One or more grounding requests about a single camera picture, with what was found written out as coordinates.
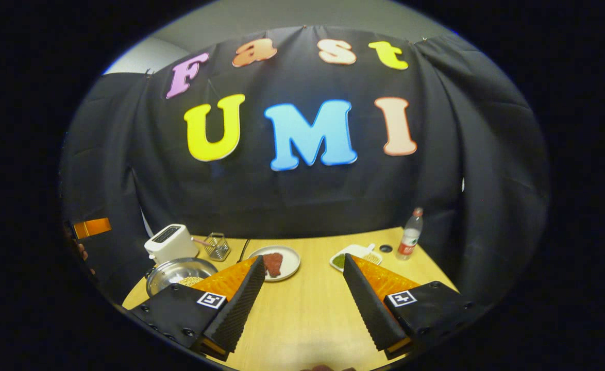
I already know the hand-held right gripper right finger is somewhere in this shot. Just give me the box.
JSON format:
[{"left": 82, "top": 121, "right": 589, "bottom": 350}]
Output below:
[{"left": 343, "top": 253, "right": 476, "bottom": 360}]

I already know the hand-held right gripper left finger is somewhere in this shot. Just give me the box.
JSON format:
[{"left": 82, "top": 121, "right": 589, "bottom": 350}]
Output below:
[{"left": 130, "top": 255, "right": 266, "bottom": 361}]

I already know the stainless steel pot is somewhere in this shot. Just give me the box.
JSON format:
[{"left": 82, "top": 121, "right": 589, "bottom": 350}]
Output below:
[{"left": 145, "top": 257, "right": 219, "bottom": 298}]

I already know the white divided tray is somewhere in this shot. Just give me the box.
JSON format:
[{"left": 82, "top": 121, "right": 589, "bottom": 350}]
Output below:
[{"left": 329, "top": 243, "right": 384, "bottom": 273}]

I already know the round white plate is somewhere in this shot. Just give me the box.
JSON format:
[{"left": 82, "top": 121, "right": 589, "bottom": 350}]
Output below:
[{"left": 247, "top": 245, "right": 301, "bottom": 282}]

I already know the clear plastic water bottle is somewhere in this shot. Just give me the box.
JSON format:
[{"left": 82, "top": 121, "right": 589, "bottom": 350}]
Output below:
[{"left": 396, "top": 207, "right": 424, "bottom": 261}]

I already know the white toaster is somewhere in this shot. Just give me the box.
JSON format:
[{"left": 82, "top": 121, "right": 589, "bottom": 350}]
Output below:
[{"left": 144, "top": 224, "right": 200, "bottom": 265}]

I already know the black backdrop cloth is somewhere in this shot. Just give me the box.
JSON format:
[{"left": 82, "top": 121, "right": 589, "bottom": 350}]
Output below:
[{"left": 60, "top": 26, "right": 549, "bottom": 310}]

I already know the small wire mesh basket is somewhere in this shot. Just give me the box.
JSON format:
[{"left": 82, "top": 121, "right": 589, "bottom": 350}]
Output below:
[{"left": 203, "top": 232, "right": 231, "bottom": 262}]

